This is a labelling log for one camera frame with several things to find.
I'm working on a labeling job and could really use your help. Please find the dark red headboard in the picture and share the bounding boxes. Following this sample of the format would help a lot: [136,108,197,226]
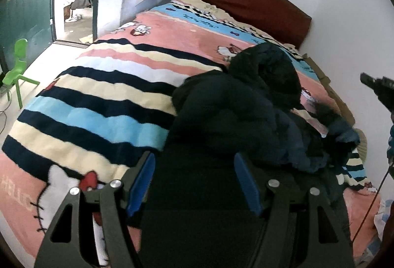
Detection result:
[183,0,312,50]

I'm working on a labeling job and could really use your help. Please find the striped cartoon printed blanket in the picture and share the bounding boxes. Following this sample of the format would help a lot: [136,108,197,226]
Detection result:
[0,0,382,268]

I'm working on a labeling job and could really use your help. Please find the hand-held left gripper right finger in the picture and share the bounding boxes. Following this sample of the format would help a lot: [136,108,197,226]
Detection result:
[233,152,356,268]

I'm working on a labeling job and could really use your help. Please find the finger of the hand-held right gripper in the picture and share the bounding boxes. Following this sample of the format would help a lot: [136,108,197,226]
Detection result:
[360,72,394,111]

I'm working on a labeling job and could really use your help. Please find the brown cardboard sheet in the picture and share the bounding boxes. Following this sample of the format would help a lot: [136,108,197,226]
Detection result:
[303,53,354,127]

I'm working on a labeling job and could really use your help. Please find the thin red cable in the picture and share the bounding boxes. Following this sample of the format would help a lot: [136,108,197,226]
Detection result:
[351,160,394,244]

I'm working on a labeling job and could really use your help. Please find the green plastic chair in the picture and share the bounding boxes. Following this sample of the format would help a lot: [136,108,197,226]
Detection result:
[2,39,40,109]

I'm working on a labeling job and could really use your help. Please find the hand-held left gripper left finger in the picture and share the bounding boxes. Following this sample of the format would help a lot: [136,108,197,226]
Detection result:
[33,151,156,268]

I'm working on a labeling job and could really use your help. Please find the dark cloth pile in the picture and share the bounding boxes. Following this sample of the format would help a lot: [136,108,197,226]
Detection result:
[70,0,94,9]

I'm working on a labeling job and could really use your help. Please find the black puffer jacket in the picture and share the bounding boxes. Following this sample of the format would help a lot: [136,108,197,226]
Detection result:
[138,42,362,268]

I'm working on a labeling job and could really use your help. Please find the beige knitted cloth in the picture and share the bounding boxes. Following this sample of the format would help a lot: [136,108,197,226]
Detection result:
[358,129,369,161]

